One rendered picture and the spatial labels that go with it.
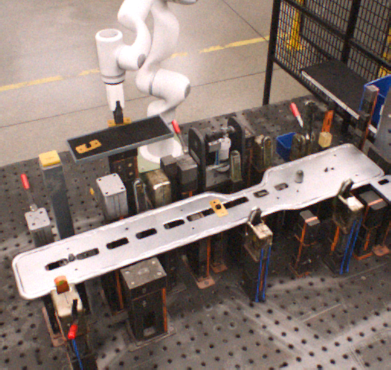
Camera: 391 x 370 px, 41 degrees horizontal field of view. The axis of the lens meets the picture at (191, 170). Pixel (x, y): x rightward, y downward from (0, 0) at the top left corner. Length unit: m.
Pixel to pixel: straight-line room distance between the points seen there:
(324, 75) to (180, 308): 1.30
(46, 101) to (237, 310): 2.82
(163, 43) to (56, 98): 2.38
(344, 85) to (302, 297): 1.03
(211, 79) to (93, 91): 0.98
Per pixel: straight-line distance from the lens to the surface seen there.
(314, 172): 2.05
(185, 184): 1.94
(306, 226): 1.87
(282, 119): 2.83
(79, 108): 4.21
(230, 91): 4.33
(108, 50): 1.70
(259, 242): 1.73
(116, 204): 1.81
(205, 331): 1.90
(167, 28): 2.08
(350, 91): 2.51
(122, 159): 1.93
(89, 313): 1.96
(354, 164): 2.13
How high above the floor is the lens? 2.31
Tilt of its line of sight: 41 degrees down
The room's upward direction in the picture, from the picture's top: straight up
